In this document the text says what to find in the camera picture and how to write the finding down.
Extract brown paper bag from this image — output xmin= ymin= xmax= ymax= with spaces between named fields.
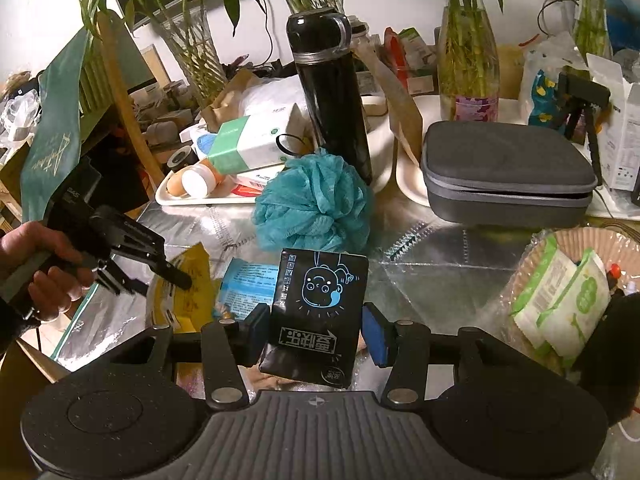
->
xmin=204 ymin=67 xmax=263 ymax=133
xmin=350 ymin=44 xmax=427 ymax=162

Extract green and white tissue box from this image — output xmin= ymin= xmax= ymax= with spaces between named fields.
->
xmin=206 ymin=104 xmax=307 ymax=177

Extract silver foil table mat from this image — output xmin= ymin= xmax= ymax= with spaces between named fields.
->
xmin=50 ymin=185 xmax=551 ymax=396

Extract yellow plastic packet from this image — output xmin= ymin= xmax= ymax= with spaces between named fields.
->
xmin=144 ymin=241 xmax=222 ymax=335

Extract small black tripod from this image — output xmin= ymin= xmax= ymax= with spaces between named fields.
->
xmin=556 ymin=72 xmax=613 ymax=177

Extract black rounded object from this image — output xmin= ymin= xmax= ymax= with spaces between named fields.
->
xmin=570 ymin=290 xmax=640 ymax=428

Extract light blue packet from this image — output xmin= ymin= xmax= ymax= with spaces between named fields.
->
xmin=215 ymin=257 xmax=282 ymax=323

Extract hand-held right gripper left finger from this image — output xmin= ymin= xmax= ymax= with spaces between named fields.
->
xmin=117 ymin=301 xmax=272 ymax=410

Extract grey zip case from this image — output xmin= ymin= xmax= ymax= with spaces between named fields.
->
xmin=420 ymin=120 xmax=602 ymax=227

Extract white capped jar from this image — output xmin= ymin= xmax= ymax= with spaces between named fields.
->
xmin=181 ymin=157 xmax=227 ymax=199

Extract dark clutter pile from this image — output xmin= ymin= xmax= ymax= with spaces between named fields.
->
xmin=127 ymin=80 xmax=202 ymax=147

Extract black cartoon snack packet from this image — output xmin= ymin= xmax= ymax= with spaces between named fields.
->
xmin=259 ymin=247 xmax=371 ymax=389

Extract wooden chair frame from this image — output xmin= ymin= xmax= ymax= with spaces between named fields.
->
xmin=96 ymin=10 xmax=167 ymax=187

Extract green and white wipes pack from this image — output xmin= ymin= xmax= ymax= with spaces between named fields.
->
xmin=522 ymin=249 xmax=614 ymax=369
xmin=510 ymin=236 xmax=568 ymax=322

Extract teal bath loofah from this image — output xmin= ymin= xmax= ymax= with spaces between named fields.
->
xmin=251 ymin=149 xmax=374 ymax=257

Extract brown pleated paper liner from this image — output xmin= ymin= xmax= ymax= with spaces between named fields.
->
xmin=500 ymin=226 xmax=640 ymax=378

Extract beige oval sponge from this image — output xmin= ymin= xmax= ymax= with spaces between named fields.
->
xmin=167 ymin=170 xmax=193 ymax=197

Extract black hair tie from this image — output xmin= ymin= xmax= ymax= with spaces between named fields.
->
xmin=275 ymin=132 xmax=310 ymax=157

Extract pink and white flat box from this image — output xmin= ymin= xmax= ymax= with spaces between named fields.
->
xmin=234 ymin=167 xmax=283 ymax=196

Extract white and blue tube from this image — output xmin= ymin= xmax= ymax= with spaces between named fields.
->
xmin=191 ymin=126 xmax=227 ymax=162

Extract white plastic-wrapped pack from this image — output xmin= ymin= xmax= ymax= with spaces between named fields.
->
xmin=239 ymin=76 xmax=307 ymax=113

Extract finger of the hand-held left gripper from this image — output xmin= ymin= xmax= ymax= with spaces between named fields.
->
xmin=94 ymin=259 xmax=147 ymax=296
xmin=92 ymin=206 xmax=194 ymax=292

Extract white carton box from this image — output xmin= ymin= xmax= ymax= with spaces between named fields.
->
xmin=586 ymin=54 xmax=640 ymax=192

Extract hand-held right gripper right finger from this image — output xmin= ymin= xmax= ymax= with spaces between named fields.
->
xmin=361 ymin=301 xmax=512 ymax=409

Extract clear bag with blue packet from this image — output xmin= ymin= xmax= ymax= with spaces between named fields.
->
xmin=520 ymin=34 xmax=592 ymax=130

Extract black thermos bottle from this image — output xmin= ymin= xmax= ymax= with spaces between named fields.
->
xmin=286 ymin=7 xmax=374 ymax=187

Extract green paper shopping bag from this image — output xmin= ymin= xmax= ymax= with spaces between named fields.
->
xmin=20 ymin=26 xmax=92 ymax=223

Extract crumpled clear plastic wrap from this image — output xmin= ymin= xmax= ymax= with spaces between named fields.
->
xmin=0 ymin=92 xmax=43 ymax=147

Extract glass jar with dark lid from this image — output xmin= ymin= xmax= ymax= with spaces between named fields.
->
xmin=349 ymin=21 xmax=372 ymax=50

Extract red and green snack packets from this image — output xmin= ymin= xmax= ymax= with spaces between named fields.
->
xmin=381 ymin=26 xmax=442 ymax=96

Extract black tape roll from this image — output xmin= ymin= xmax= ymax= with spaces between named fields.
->
xmin=167 ymin=145 xmax=199 ymax=172

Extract person's left hand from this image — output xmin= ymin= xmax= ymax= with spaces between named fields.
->
xmin=0 ymin=220 xmax=99 ymax=324

